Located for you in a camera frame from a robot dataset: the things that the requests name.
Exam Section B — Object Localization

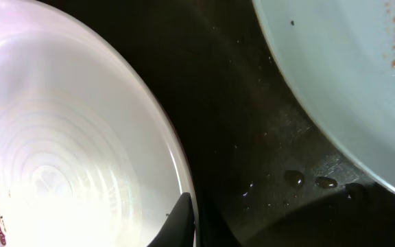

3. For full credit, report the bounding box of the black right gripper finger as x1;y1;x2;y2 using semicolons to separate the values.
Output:
148;192;195;247

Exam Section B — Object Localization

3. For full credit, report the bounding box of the pale green plate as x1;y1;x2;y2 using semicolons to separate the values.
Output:
253;0;395;193

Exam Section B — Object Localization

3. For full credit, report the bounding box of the brown serving tray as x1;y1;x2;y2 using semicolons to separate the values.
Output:
52;0;395;246

